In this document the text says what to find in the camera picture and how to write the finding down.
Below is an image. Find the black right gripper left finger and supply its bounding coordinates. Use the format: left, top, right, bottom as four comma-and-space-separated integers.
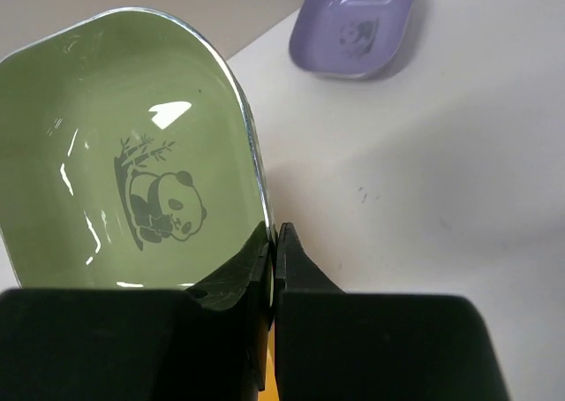
1, 224, 270, 400

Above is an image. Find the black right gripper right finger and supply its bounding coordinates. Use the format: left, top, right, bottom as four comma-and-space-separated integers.
275, 223, 509, 400

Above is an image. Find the green panda plate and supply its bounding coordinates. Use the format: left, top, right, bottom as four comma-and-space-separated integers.
1, 7, 273, 311

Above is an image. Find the purple plate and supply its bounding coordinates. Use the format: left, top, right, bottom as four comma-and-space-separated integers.
289, 0, 414, 79

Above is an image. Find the yellow plastic bin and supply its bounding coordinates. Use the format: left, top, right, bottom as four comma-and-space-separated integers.
259, 326, 279, 401

